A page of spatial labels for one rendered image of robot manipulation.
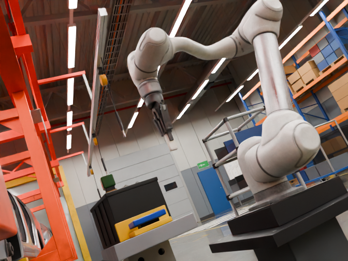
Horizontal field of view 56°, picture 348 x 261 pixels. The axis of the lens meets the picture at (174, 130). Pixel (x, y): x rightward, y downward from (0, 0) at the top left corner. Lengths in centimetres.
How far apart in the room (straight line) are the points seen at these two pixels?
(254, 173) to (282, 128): 24
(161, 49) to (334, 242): 94
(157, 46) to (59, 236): 374
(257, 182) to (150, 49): 66
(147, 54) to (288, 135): 57
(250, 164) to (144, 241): 77
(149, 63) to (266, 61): 48
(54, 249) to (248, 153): 364
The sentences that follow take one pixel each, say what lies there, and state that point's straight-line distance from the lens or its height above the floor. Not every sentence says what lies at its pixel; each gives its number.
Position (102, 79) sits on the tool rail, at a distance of 454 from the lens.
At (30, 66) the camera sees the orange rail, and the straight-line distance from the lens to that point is 556.
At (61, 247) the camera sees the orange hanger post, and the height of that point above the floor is 68.
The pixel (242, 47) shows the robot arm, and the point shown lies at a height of 106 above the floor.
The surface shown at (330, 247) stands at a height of 15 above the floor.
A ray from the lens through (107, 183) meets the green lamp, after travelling 106.
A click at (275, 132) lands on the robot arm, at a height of 60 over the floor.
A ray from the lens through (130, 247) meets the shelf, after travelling 65.
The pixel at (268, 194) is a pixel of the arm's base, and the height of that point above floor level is 40.
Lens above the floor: 45
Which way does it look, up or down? 14 degrees up
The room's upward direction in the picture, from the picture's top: 23 degrees counter-clockwise
